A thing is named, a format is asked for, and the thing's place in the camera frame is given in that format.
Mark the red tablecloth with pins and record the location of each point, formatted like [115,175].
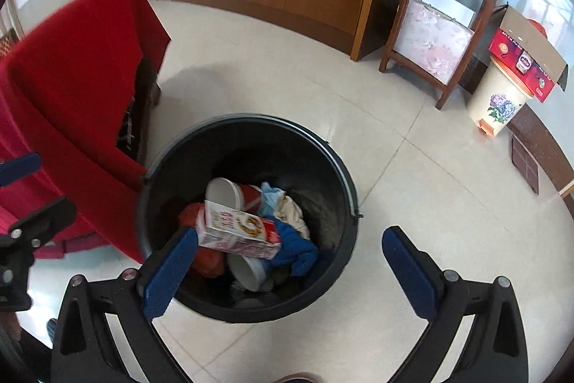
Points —
[67,96]

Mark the red white carton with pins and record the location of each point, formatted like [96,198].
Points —
[237,230]

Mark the light blue cloth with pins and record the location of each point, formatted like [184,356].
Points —
[271,197]

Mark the red cardboard box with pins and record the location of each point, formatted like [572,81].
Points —
[524,33]

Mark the red cloth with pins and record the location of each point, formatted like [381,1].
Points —
[206,262]

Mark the blue patterned slipper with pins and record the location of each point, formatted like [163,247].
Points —
[52,328]

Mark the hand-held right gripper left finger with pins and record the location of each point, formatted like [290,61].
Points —
[168,275]

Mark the white blue paper cup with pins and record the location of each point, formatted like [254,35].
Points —
[246,271]

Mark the cream floral pedal bin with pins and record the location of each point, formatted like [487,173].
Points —
[493,87]

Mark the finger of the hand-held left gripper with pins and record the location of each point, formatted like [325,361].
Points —
[20,170]
[45,221]

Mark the black plastic bucket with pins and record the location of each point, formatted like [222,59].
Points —
[269,149]

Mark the red white cup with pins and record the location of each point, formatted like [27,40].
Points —
[249,195]

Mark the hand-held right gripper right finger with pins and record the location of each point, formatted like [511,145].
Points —
[410,275]

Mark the orange plastic item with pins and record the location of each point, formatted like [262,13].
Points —
[538,26]

